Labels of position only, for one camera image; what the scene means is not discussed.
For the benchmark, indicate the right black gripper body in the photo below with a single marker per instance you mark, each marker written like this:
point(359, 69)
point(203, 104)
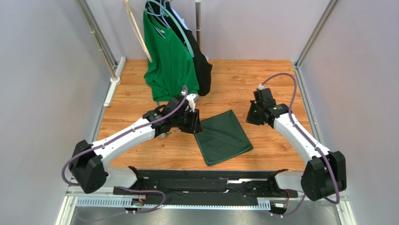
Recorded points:
point(254, 113)

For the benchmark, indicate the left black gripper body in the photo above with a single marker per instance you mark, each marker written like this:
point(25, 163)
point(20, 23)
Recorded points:
point(187, 123)

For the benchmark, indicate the dark green cloth napkin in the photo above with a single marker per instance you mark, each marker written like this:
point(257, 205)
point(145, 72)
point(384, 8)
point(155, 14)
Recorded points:
point(222, 138)

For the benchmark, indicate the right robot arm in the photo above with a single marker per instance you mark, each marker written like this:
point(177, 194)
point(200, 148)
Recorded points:
point(325, 171)

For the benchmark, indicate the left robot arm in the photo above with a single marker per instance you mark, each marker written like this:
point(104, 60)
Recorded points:
point(90, 162)

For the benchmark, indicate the silver fork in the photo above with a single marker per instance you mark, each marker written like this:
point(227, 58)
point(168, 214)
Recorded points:
point(164, 135)

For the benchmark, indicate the black t-shirt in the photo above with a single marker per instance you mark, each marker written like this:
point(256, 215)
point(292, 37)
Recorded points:
point(203, 68)

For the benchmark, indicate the green t-shirt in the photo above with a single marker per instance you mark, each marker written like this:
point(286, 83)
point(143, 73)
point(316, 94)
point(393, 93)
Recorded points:
point(172, 65)

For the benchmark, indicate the teal clothes hanger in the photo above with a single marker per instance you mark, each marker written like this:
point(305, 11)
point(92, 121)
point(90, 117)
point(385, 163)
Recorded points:
point(158, 9)

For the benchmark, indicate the metal rack pole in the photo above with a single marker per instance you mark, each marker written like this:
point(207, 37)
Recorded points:
point(198, 21)

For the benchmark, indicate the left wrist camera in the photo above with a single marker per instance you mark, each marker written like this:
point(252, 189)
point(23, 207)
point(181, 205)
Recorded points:
point(189, 102)

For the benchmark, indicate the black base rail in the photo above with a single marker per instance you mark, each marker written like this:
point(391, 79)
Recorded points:
point(208, 187)

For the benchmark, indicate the white corner pole bracket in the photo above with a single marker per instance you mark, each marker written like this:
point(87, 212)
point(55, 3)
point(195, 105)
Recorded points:
point(115, 81)

